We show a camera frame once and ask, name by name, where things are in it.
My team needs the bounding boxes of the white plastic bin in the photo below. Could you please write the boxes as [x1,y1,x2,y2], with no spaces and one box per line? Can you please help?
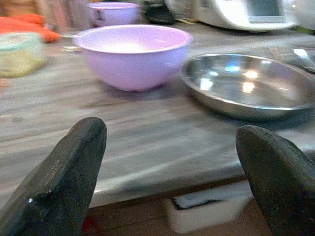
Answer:
[163,181,254,234]

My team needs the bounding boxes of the small clear plastic container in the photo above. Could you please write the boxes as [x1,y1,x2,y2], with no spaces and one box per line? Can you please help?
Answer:
[0,32,47,78]

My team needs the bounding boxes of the small purple plastic bowl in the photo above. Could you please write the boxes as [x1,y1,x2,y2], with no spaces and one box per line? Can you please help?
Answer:
[86,1,140,28]

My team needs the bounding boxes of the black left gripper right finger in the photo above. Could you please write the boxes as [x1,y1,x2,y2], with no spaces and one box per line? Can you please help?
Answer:
[235,124,315,236]

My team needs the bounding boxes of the white kitchen machine with display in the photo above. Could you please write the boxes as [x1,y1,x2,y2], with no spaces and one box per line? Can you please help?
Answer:
[164,0,300,31]

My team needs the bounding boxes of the black rounded object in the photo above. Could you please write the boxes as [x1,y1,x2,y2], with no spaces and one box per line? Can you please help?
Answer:
[142,1,176,25]

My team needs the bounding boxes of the long orange carrot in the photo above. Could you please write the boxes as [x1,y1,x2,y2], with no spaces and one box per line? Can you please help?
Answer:
[0,16,61,44]

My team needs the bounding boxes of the large purple plastic bowl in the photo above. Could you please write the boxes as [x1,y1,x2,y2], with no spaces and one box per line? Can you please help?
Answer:
[73,24,193,92]

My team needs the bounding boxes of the shallow stainless steel plate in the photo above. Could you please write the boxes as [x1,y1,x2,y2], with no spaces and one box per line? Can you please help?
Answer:
[181,53,315,122]

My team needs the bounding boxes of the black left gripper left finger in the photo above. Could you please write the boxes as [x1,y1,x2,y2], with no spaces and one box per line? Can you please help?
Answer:
[0,117,108,236]

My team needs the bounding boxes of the clear drinking glass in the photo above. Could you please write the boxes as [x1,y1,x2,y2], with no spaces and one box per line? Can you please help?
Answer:
[36,0,95,53]

